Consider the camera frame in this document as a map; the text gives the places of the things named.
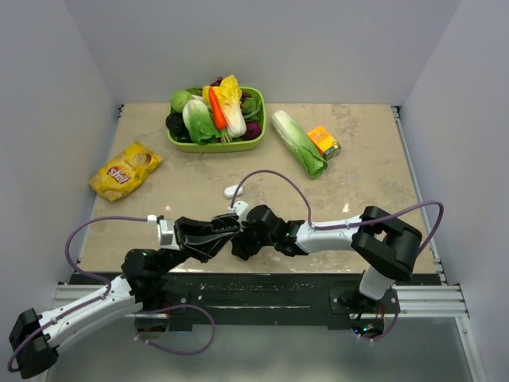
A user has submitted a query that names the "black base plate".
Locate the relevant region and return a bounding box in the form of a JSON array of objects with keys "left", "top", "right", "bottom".
[{"left": 115, "top": 271, "right": 402, "bottom": 332}]

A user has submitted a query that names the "yellow white cabbage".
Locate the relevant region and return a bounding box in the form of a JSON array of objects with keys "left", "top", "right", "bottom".
[{"left": 202, "top": 75, "right": 247, "bottom": 138}]

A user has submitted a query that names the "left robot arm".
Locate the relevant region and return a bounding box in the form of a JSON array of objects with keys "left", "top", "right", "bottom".
[{"left": 7, "top": 213, "right": 240, "bottom": 379}]

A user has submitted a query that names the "white earbud charging case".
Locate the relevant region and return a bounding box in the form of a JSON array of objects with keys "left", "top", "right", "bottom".
[{"left": 223, "top": 185, "right": 244, "bottom": 199}]

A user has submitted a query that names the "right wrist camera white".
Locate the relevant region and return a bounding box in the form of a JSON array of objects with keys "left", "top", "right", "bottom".
[{"left": 228, "top": 201, "right": 250, "bottom": 221}]

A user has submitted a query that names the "dark leafy vegetable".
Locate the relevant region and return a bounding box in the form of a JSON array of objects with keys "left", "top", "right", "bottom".
[{"left": 165, "top": 113, "right": 192, "bottom": 143}]

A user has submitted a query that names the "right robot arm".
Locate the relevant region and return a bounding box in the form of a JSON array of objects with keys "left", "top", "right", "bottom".
[{"left": 229, "top": 201, "right": 422, "bottom": 313}]

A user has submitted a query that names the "round green vegetable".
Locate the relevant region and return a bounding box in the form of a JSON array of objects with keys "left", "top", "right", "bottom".
[{"left": 170, "top": 90, "right": 195, "bottom": 113}]

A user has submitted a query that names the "purple onion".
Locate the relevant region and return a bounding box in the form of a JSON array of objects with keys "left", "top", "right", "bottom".
[{"left": 242, "top": 121, "right": 262, "bottom": 141}]

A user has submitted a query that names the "black earbud charging case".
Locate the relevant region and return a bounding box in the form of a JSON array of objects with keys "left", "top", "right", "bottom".
[{"left": 211, "top": 213, "right": 241, "bottom": 237}]

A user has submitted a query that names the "yellow Lays chips bag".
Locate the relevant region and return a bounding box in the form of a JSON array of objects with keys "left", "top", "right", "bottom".
[{"left": 88, "top": 142, "right": 163, "bottom": 201}]

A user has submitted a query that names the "napa cabbage on table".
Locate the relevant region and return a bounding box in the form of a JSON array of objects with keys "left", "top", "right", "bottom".
[{"left": 271, "top": 110, "right": 328, "bottom": 179}]

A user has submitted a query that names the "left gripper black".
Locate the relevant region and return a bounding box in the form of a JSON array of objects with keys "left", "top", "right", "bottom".
[{"left": 155, "top": 216, "right": 236, "bottom": 276}]

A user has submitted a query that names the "green plastic basket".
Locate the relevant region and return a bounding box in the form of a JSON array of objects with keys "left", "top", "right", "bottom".
[{"left": 166, "top": 86, "right": 267, "bottom": 154}]

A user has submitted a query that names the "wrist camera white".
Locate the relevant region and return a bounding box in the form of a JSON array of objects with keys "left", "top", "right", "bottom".
[
  {"left": 147, "top": 214, "right": 175, "bottom": 248},
  {"left": 228, "top": 201, "right": 250, "bottom": 221}
]

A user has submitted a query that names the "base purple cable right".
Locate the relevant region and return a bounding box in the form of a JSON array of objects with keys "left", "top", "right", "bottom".
[{"left": 356, "top": 294, "right": 402, "bottom": 343}]

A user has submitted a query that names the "orange juice carton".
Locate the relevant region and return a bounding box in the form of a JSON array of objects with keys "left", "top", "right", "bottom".
[{"left": 307, "top": 126, "right": 341, "bottom": 161}]

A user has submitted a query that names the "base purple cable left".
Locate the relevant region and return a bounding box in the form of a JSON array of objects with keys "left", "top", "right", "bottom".
[{"left": 133, "top": 304, "right": 216, "bottom": 355}]

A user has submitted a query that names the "orange toy carrot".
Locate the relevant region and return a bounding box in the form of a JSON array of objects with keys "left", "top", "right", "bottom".
[{"left": 208, "top": 87, "right": 232, "bottom": 143}]

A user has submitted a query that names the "green white bok choy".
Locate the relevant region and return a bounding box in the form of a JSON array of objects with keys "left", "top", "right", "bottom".
[{"left": 182, "top": 99, "right": 220, "bottom": 145}]

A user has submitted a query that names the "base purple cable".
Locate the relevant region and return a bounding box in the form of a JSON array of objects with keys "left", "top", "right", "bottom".
[
  {"left": 356, "top": 294, "right": 402, "bottom": 343},
  {"left": 133, "top": 304, "right": 216, "bottom": 355}
]

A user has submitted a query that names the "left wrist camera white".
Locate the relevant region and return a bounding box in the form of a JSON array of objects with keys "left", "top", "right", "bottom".
[{"left": 147, "top": 214, "right": 175, "bottom": 248}]

